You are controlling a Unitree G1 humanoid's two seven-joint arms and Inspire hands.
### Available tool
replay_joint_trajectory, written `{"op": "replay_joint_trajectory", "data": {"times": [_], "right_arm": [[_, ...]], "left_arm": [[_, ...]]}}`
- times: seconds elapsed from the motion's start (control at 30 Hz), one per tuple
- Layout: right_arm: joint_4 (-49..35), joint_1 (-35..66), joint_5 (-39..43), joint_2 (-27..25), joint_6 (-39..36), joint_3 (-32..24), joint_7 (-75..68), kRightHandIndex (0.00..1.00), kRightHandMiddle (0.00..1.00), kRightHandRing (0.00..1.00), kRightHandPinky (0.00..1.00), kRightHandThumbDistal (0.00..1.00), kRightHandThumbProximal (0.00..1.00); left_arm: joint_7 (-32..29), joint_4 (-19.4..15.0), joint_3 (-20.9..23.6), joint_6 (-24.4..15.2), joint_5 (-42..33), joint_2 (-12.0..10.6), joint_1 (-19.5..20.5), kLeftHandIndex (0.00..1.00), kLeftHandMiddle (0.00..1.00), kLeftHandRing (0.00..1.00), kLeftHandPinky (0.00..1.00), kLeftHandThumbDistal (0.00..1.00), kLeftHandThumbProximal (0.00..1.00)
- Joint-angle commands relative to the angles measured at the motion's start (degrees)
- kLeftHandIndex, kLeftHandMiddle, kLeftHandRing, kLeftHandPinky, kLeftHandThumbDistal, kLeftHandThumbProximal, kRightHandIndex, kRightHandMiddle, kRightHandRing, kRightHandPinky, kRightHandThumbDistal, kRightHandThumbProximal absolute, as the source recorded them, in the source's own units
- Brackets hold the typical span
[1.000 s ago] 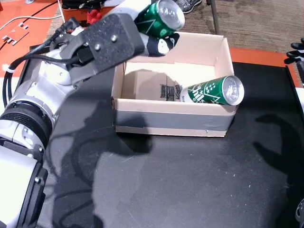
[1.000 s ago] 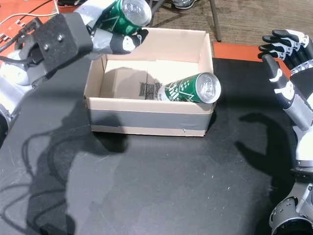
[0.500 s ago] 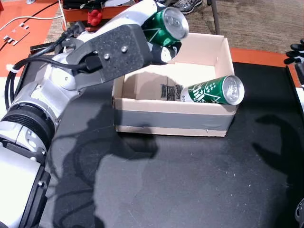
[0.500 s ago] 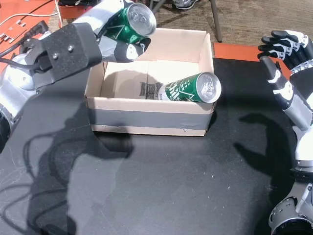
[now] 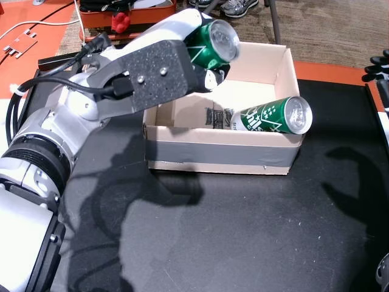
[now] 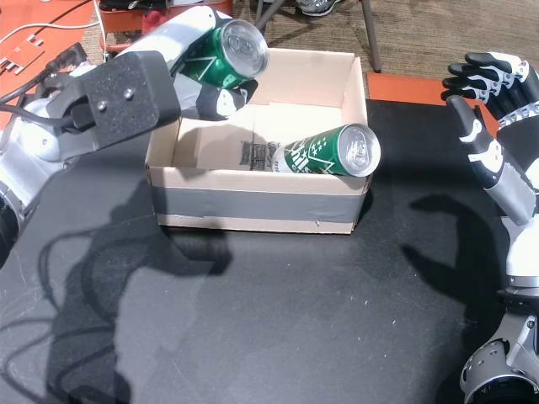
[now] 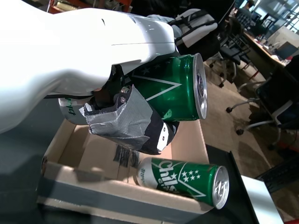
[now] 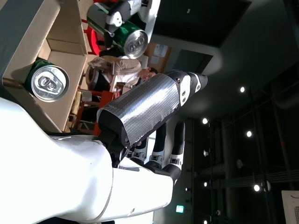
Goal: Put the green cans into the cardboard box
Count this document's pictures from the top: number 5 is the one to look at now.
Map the clear acrylic bracket plate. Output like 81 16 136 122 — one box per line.
2 30 38 58

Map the white cable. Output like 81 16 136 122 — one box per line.
0 0 86 46

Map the open cardboard box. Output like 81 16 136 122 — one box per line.
142 41 305 176

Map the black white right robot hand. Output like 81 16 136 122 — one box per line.
361 49 389 110

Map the large black tray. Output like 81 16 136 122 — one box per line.
18 68 389 292

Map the grey metal chair leg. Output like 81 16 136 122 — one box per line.
200 0 221 15
263 0 282 45

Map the dented green soda can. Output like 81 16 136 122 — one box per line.
230 96 313 136

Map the orange tool cart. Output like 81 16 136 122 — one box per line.
77 0 177 43

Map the orange floor mat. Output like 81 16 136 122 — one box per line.
293 60 385 115
0 0 77 101

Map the smooth green soda can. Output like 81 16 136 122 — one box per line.
185 19 241 70

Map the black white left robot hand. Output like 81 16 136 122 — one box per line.
100 8 232 94

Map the red rubber toy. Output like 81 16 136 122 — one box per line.
111 12 131 33

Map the black metal bar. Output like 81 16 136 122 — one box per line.
38 51 83 72

